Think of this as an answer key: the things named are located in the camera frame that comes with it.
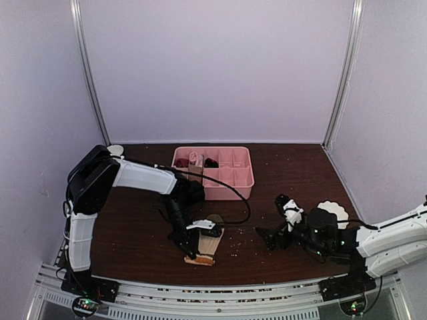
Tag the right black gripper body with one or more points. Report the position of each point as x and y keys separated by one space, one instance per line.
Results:
x=281 y=234

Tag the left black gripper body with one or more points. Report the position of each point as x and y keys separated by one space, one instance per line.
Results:
x=185 y=235

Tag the striped beige green sock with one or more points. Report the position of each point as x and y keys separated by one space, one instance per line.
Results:
x=209 y=241

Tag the argyle black red orange sock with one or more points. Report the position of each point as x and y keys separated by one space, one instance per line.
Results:
x=211 y=163

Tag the pink divided organizer box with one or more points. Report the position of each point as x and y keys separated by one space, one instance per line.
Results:
x=234 y=178

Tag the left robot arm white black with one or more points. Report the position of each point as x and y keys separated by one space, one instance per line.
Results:
x=88 y=186

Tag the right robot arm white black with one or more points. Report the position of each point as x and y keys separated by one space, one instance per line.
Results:
x=370 y=251

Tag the rolled socks in box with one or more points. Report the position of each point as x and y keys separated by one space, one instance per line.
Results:
x=194 y=165

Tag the white scalloped bowl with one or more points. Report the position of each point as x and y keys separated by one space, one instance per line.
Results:
x=338 y=210

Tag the dark bowl white inside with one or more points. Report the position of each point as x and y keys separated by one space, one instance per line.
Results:
x=117 y=150

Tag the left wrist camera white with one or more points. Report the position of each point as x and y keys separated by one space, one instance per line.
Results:
x=201 y=224

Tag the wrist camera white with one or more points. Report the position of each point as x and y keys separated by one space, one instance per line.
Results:
x=201 y=224
x=289 y=210

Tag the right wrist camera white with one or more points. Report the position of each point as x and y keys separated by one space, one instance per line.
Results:
x=289 y=210

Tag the right aluminium frame post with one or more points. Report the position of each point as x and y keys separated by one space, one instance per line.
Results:
x=347 y=67

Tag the aluminium frame post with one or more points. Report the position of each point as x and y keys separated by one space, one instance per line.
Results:
x=347 y=67
x=75 y=7

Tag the left aluminium frame post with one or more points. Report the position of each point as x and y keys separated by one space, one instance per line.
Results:
x=75 y=7

